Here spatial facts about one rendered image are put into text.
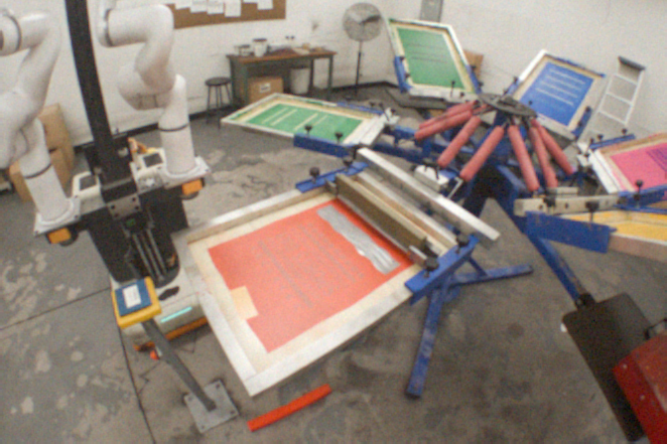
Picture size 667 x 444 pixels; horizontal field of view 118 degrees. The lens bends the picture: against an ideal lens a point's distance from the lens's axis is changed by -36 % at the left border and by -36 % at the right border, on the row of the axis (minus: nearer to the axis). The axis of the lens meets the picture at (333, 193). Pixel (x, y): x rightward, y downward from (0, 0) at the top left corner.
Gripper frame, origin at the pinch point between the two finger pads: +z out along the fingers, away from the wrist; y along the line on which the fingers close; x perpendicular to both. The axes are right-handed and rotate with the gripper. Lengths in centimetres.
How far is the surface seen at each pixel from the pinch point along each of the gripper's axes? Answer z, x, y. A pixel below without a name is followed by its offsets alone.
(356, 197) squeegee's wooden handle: 41, -67, 50
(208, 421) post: 52, -180, -15
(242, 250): 21, -88, 19
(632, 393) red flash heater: 4, -116, 132
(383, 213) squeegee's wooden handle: 35, -72, 60
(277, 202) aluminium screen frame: 36, -71, 23
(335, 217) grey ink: 42, -74, 43
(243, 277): 14, -95, 24
